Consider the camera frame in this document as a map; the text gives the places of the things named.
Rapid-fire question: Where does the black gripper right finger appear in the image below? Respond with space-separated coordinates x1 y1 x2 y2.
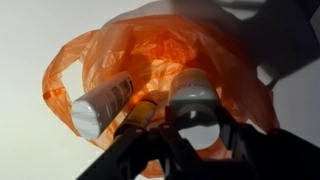
215 105 243 159

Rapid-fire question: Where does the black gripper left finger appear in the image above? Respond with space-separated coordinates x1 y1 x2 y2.
161 104 183 149

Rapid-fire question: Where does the white plastic bottle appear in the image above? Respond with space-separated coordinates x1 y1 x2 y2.
167 67 223 151

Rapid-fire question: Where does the yellow labelled dark bottle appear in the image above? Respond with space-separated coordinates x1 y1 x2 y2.
113 99 158 139

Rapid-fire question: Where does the orange plastic carrier bag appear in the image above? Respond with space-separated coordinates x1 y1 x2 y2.
41 13 281 179

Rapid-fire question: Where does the white tube with barcode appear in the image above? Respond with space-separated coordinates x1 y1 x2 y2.
70 70 136 141

